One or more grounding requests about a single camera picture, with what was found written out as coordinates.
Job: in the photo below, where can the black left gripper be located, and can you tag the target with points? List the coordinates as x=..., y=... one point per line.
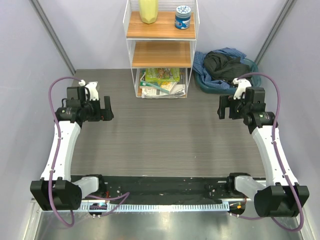
x=104, y=114

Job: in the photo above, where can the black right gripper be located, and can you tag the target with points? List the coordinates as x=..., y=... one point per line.
x=224, y=103

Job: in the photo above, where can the black pinstripe long sleeve shirt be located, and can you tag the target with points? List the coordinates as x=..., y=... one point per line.
x=223, y=67

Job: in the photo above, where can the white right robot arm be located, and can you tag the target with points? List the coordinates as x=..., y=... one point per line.
x=275, y=198

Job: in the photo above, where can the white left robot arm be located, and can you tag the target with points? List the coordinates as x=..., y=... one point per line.
x=55, y=187

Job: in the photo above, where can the blue checked long sleeve shirt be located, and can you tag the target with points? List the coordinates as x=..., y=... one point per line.
x=198, y=66

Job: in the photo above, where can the stack of books and papers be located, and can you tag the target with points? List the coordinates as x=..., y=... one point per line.
x=161, y=90

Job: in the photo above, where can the teal plastic basin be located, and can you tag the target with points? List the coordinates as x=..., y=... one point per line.
x=255, y=81

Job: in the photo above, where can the blue lidded jar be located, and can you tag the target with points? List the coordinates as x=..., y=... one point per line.
x=182, y=17

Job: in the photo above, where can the yellow vase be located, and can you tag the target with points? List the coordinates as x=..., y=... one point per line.
x=148, y=10

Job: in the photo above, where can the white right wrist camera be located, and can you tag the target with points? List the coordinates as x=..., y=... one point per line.
x=241, y=84

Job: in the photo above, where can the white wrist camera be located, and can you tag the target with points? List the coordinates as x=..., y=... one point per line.
x=241, y=84
x=91, y=89

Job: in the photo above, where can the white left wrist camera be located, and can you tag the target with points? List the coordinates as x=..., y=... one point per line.
x=91, y=89

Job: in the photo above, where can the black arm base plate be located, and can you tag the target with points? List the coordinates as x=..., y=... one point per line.
x=152, y=190

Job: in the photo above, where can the white wire wooden shelf unit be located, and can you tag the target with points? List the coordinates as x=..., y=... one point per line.
x=161, y=44

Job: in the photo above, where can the perforated metal rail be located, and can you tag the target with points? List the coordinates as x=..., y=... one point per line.
x=91, y=206

